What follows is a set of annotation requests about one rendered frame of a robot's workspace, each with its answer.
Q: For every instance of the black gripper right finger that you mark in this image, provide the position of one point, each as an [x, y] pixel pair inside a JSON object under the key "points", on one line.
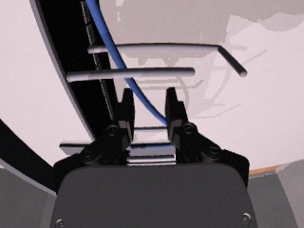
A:
{"points": [[191, 146]]}

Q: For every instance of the dark grey rack with patch panel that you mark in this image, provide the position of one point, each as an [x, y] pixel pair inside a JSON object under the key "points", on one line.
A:
{"points": [[69, 32]]}

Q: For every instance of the blue cable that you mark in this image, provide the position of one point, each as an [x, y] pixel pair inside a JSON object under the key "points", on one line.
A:
{"points": [[118, 60]]}

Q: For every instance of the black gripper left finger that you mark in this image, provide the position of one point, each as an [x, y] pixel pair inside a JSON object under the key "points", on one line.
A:
{"points": [[110, 148]]}

